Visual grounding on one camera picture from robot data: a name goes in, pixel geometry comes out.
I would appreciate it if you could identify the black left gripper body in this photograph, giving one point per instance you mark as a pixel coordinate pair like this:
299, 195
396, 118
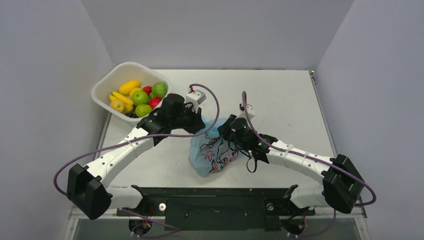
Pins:
187, 120

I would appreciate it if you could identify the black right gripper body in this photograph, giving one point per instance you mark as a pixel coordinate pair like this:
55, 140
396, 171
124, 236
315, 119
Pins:
226, 126

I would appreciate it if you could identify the light blue plastic bag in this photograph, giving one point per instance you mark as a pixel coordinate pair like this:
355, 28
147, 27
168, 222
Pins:
210, 153

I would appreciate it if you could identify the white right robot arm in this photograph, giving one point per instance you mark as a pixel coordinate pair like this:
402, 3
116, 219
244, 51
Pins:
338, 181

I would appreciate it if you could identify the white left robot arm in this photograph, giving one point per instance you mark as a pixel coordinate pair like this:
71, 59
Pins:
88, 187

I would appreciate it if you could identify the red fake apple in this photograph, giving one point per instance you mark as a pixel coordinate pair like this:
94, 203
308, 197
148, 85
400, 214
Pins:
154, 102

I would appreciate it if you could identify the light green fake apple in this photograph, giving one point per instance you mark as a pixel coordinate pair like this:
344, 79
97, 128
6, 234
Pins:
142, 110

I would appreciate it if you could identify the red fake strawberry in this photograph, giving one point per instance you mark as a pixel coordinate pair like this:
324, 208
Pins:
147, 90

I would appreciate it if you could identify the yellow fake banana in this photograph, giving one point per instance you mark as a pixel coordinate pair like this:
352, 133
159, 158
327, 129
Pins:
118, 96

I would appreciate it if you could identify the yellow fake lemon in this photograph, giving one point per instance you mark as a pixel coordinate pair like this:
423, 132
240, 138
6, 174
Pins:
134, 90

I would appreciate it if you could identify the yellow fake mango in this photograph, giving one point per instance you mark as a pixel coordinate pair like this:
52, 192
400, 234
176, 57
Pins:
125, 88

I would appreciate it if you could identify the yellow fake pear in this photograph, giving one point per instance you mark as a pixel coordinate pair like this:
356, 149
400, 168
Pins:
118, 105

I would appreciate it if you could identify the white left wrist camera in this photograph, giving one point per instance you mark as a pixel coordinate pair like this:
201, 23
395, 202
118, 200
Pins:
194, 99

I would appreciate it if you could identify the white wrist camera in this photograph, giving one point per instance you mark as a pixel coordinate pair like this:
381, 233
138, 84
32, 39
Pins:
194, 99
245, 111

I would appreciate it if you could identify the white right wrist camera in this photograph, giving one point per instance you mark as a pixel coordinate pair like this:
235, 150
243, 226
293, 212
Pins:
245, 111

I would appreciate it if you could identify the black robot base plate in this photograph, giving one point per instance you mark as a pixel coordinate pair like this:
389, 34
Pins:
220, 209

